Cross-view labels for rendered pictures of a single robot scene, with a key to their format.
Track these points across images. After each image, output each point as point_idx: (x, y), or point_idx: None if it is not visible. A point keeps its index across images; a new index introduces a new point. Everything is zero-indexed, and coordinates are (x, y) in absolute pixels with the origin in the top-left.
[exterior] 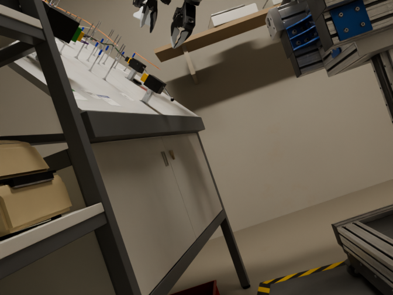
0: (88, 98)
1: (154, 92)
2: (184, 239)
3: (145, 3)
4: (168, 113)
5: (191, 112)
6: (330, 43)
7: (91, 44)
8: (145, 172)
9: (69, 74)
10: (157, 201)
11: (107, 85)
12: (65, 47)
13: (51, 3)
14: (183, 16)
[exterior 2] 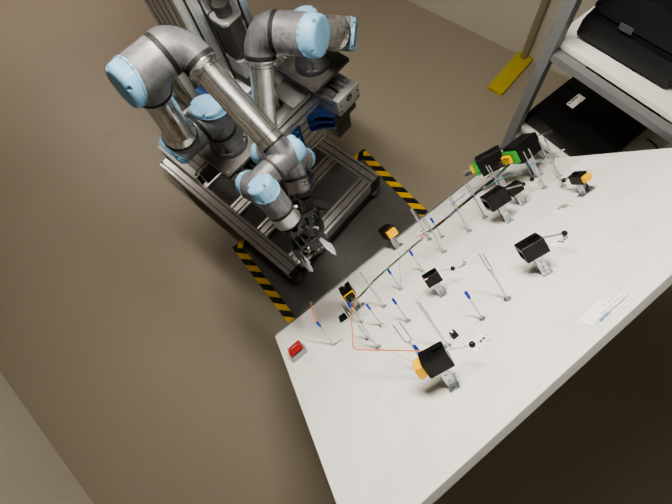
0: (479, 179)
1: (328, 317)
2: None
3: (323, 232)
4: (370, 261)
5: (280, 336)
6: (348, 127)
7: (317, 431)
8: None
9: (479, 197)
10: None
11: (434, 230)
12: (446, 268)
13: (413, 344)
14: (319, 205)
